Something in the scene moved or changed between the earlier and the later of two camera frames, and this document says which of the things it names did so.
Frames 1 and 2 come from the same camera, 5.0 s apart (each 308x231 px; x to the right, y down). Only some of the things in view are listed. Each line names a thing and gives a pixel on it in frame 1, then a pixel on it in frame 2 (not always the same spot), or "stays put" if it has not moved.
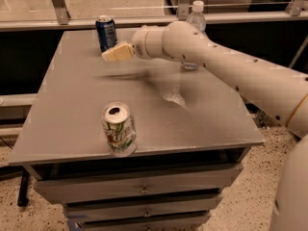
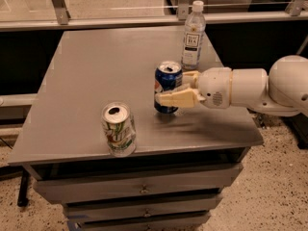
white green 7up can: x=119 y=129 stays put
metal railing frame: x=63 y=21 stays put
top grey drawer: x=75 y=189 stays put
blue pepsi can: x=106 y=29 → x=167 y=76
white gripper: x=139 y=44 → x=214 y=87
